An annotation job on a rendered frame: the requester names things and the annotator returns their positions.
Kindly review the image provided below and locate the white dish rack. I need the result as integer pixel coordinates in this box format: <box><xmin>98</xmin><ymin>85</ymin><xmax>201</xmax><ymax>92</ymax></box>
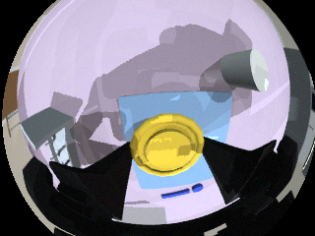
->
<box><xmin>21</xmin><ymin>107</ymin><xmax>82</xmax><ymax>168</ymax></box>

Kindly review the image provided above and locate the yellow plate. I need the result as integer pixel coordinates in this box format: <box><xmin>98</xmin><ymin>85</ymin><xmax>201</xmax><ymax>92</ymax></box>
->
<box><xmin>129</xmin><ymin>113</ymin><xmax>205</xmax><ymax>176</ymax></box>

